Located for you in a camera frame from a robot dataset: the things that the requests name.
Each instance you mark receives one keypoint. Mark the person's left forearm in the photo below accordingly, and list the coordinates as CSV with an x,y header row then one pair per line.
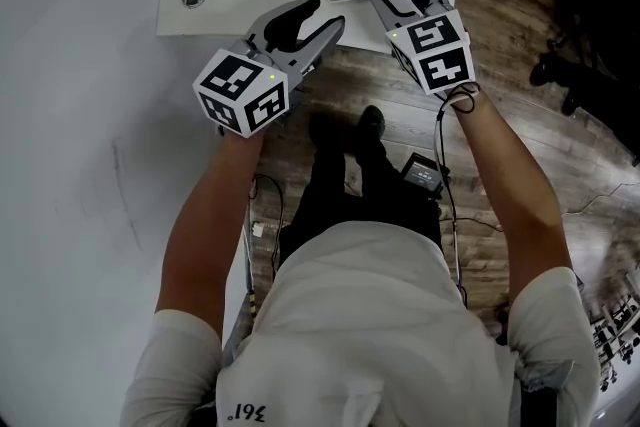
x,y
210,225

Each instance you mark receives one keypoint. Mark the metal equipment rack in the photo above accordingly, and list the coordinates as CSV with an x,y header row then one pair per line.
x,y
617,325

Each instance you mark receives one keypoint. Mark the black waist display device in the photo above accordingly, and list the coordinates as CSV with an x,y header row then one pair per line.
x,y
422,175

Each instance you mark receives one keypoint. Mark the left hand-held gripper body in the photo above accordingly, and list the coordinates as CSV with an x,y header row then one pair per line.
x,y
235,90

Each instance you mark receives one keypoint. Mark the person's black shoe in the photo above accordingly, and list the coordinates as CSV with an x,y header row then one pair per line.
x,y
325,130
371,122

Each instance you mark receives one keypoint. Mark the person's left black shoe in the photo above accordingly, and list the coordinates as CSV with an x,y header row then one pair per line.
x,y
325,130

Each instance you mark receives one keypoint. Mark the person's right forearm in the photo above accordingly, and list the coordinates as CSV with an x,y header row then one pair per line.
x,y
520,195

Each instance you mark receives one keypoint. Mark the person's right black shoe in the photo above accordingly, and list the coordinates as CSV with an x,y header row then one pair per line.
x,y
371,122

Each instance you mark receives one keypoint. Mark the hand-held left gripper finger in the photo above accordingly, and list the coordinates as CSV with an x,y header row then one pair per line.
x,y
270,22
320,42

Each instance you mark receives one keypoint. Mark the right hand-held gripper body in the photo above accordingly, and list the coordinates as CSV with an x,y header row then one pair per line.
x,y
435,50

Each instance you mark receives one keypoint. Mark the person's black trousers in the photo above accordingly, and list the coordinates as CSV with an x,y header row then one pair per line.
x,y
360,200

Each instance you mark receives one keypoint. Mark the person's white shirt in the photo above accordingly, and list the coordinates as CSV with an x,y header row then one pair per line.
x,y
360,330

